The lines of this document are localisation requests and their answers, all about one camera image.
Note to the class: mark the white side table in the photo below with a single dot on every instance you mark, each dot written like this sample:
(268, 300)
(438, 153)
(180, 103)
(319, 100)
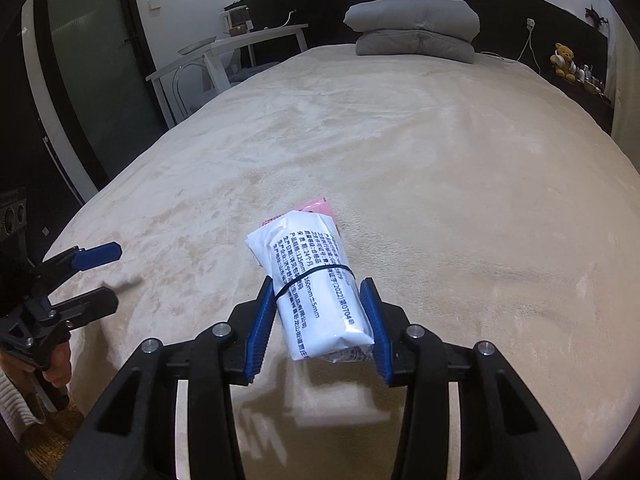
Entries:
(250, 37)

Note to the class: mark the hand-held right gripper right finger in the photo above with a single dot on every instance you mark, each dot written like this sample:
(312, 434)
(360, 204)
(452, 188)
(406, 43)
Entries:
(375, 330)

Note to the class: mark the person's left hand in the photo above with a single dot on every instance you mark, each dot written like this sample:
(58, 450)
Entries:
(57, 362)

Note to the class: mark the black toy figure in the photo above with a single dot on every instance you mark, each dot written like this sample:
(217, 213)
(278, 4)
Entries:
(596, 16)

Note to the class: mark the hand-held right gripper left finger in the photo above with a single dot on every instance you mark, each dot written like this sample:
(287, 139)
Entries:
(260, 335)

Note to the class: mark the brown teddy bear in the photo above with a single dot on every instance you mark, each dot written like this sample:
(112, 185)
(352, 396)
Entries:
(563, 60)

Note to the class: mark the dark glass door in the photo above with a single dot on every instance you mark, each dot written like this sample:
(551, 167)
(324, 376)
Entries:
(90, 85)

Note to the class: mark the small bottles on nightstand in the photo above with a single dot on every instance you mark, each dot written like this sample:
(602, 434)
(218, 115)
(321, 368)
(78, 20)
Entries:
(592, 82)

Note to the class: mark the black headboard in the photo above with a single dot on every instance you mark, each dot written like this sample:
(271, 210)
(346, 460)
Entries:
(320, 15)

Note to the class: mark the beige bed blanket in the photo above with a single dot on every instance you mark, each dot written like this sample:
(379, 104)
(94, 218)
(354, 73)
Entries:
(400, 160)

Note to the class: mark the person's left forearm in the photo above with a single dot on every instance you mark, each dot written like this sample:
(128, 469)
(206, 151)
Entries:
(15, 400)

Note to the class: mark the grey pillows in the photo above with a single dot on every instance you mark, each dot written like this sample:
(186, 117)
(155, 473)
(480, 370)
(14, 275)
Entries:
(415, 22)

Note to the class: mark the woven straw mat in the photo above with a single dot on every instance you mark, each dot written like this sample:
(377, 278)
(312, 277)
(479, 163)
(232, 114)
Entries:
(50, 445)

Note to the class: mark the clear chair with grey cushion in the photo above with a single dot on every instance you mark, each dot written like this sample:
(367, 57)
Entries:
(250, 70)

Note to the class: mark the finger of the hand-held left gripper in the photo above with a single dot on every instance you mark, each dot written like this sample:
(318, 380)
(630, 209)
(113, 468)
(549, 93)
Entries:
(97, 255)
(95, 300)

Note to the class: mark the white packet with rubber band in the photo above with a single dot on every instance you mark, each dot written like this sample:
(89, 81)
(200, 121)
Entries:
(320, 300)

